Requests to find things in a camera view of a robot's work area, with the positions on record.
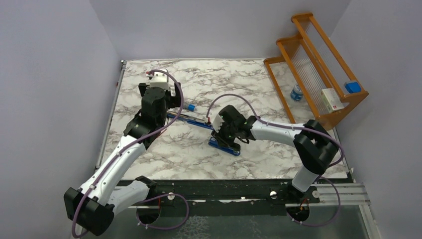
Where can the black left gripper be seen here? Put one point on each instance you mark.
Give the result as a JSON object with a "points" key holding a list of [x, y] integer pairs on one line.
{"points": [[174, 101]]}

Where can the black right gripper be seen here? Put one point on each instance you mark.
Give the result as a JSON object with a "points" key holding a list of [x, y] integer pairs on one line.
{"points": [[220, 138]]}

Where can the blue black stapler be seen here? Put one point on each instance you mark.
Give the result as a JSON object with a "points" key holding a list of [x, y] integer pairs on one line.
{"points": [[195, 121]]}

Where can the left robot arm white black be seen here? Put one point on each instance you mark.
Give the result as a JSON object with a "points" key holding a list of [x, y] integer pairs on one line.
{"points": [[115, 158]]}

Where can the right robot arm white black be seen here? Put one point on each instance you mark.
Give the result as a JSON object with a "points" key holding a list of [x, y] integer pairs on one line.
{"points": [[315, 147]]}

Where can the grey blue small cylinder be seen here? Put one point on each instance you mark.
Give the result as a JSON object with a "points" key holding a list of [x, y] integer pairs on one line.
{"points": [[189, 107]]}

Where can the blue lidded small jar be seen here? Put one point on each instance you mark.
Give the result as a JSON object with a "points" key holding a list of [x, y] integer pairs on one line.
{"points": [[296, 93]]}

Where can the white red carton box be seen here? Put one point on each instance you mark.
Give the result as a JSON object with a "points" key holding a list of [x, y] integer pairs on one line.
{"points": [[331, 100]]}

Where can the orange wooden tiered rack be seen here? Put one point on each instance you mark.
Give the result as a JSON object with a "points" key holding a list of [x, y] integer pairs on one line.
{"points": [[315, 64]]}

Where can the blue block on rack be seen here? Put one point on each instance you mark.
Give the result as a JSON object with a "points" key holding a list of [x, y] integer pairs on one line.
{"points": [[352, 87]]}

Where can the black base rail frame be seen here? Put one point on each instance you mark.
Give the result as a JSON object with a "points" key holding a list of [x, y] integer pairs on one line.
{"points": [[178, 198]]}

